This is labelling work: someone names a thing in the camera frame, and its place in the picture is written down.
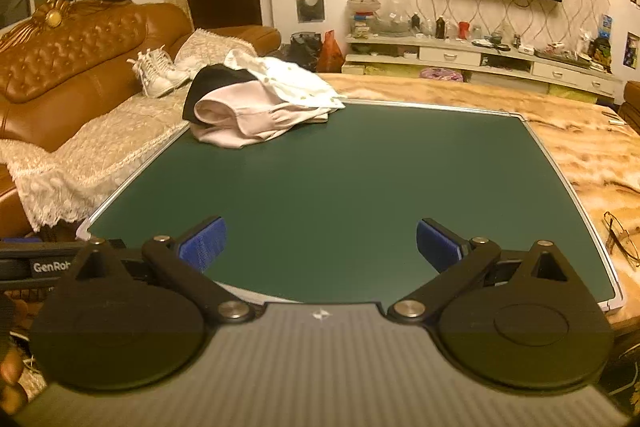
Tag green board with silver frame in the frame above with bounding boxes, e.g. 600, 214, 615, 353
77, 99, 626, 313

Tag orange plastic bag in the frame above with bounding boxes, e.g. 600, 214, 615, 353
317, 30, 346, 72

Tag black bag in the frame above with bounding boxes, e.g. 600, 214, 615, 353
285, 32, 321, 70

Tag purple plastic stool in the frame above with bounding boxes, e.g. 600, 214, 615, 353
420, 67, 463, 82

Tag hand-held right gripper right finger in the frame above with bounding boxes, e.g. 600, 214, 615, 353
387, 218, 581, 325

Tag cream lace sofa cover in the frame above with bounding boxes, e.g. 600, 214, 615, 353
0, 28, 258, 233

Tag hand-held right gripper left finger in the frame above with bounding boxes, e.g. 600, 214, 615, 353
62, 216, 253, 324

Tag eyeglasses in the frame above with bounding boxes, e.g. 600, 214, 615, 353
602, 211, 640, 268

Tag white polka dot garment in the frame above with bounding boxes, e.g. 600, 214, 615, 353
223, 49, 347, 124

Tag white sneaker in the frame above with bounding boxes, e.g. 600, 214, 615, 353
127, 52, 176, 98
149, 48, 192, 88

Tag white television cabinet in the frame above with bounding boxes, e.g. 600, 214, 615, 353
342, 34, 623, 98

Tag person's left hand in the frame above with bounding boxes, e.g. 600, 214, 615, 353
0, 349, 28, 414

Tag brown leather armchair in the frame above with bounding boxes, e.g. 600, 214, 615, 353
617, 81, 640, 135

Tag black garment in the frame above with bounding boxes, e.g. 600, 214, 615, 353
182, 65, 258, 124

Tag large clear storage jar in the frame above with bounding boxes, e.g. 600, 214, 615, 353
347, 0, 381, 38

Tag pink garment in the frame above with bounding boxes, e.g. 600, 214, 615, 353
194, 86, 331, 150

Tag brown leather sofa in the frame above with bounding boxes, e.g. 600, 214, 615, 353
0, 0, 282, 240

